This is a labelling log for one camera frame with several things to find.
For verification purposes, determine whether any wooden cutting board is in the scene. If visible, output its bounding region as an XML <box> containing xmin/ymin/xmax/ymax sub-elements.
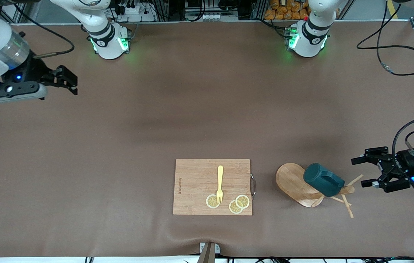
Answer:
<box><xmin>173</xmin><ymin>159</ymin><xmax>253</xmax><ymax>216</ymax></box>

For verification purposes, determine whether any yellow plastic fork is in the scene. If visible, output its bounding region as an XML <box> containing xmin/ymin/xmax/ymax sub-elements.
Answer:
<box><xmin>216</xmin><ymin>165</ymin><xmax>225</xmax><ymax>204</ymax></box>

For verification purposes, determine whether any bag of orange snacks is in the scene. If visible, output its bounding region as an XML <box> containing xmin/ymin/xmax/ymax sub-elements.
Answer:
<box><xmin>264</xmin><ymin>0</ymin><xmax>312</xmax><ymax>21</ymax></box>

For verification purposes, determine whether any white socket strip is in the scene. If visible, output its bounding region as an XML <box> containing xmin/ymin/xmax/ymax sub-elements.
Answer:
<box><xmin>184</xmin><ymin>11</ymin><xmax>239</xmax><ymax>22</ymax></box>

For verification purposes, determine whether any teal cup yellow inside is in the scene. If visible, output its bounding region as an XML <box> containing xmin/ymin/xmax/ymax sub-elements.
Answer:
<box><xmin>303</xmin><ymin>163</ymin><xmax>346</xmax><ymax>197</ymax></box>

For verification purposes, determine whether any brown table mat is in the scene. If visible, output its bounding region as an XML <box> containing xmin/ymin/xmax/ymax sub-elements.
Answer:
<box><xmin>0</xmin><ymin>20</ymin><xmax>414</xmax><ymax>258</ymax></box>

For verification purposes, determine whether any white power strip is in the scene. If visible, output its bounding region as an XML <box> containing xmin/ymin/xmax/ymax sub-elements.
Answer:
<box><xmin>113</xmin><ymin>0</ymin><xmax>157</xmax><ymax>23</ymax></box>

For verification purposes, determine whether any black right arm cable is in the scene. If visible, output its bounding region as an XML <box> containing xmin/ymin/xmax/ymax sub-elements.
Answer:
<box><xmin>12</xmin><ymin>3</ymin><xmax>75</xmax><ymax>60</ymax></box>

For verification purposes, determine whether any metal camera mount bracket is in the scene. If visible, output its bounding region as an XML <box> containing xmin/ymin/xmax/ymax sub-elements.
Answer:
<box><xmin>196</xmin><ymin>241</ymin><xmax>221</xmax><ymax>263</ymax></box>

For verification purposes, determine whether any lemon slice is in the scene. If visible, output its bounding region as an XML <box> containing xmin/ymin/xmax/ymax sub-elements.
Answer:
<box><xmin>235</xmin><ymin>194</ymin><xmax>250</xmax><ymax>210</ymax></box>
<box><xmin>206</xmin><ymin>194</ymin><xmax>221</xmax><ymax>209</ymax></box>
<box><xmin>229</xmin><ymin>200</ymin><xmax>244</xmax><ymax>215</ymax></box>

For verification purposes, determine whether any wooden mug tree rack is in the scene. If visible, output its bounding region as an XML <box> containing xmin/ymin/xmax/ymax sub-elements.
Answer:
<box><xmin>275</xmin><ymin>163</ymin><xmax>365</xmax><ymax>219</ymax></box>

